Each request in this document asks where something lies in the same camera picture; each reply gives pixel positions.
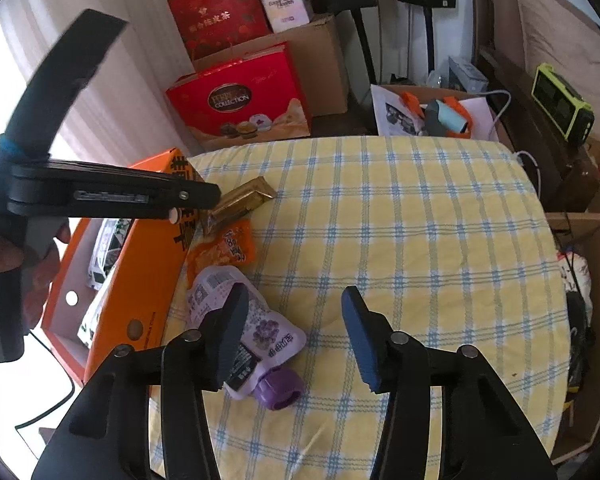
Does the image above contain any white purple jelly pouch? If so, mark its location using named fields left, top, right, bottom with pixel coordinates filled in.
left=186, top=266, right=307, bottom=411

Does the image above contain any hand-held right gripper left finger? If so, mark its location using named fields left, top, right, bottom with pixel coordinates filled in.
left=30, top=284, right=251, bottom=480

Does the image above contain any grey white box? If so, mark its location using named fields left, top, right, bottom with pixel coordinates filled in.
left=447, top=56, right=490, bottom=95

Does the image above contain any white cable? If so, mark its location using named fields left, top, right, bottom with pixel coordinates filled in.
left=484, top=89, right=542, bottom=201

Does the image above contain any orange grey teal device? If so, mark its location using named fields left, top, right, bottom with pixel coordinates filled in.
left=400, top=91, right=473, bottom=138

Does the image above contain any orange snack packet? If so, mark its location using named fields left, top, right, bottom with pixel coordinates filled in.
left=187, top=219, right=258, bottom=281

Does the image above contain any white tissue pack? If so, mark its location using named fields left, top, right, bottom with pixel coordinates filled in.
left=256, top=0, right=313, bottom=31

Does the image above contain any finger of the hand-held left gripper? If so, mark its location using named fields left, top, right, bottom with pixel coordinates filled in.
left=6, top=157, right=222, bottom=221
left=0, top=8, right=130, bottom=161

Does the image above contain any gold brown snack packet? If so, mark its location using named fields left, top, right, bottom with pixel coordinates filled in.
left=202, top=176, right=277, bottom=235

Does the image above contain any red gift bag oval label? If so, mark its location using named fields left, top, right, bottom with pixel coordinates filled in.
left=166, top=42, right=313, bottom=151

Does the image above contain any large brown cardboard box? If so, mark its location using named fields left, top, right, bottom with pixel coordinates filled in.
left=192, top=14, right=351, bottom=118

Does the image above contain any yellow checked tablecloth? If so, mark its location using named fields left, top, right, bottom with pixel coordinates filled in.
left=147, top=135, right=573, bottom=480

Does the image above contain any green black portable device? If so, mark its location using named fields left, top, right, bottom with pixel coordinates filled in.
left=531, top=62, right=595, bottom=142

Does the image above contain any green white snack packet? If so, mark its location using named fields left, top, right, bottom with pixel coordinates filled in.
left=77, top=287, right=113, bottom=348
left=87, top=217, right=131, bottom=291

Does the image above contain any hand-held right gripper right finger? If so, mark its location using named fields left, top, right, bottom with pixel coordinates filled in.
left=341, top=285, right=553, bottom=480

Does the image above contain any beige sofa cushion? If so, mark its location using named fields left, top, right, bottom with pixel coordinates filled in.
left=495, top=0, right=600, bottom=146

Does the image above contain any black speaker stand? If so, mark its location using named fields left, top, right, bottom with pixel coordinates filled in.
left=352, top=10, right=379, bottom=86
left=422, top=5, right=437, bottom=73

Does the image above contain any white printed paper sheet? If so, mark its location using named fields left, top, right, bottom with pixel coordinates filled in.
left=371, top=85, right=426, bottom=136

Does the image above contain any person's left hand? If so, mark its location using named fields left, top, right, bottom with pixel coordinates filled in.
left=0, top=221, right=73, bottom=318

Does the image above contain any low cardboard box with papers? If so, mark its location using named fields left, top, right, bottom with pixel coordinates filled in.
left=370, top=84, right=503, bottom=140

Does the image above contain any orange cardboard box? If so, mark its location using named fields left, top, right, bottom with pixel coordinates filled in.
left=40, top=147, right=206, bottom=396

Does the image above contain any brown wooden sofa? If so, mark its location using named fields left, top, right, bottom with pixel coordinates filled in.
left=469, top=0, right=600, bottom=211

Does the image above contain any white sheer curtain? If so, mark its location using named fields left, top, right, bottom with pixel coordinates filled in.
left=0, top=0, right=196, bottom=161

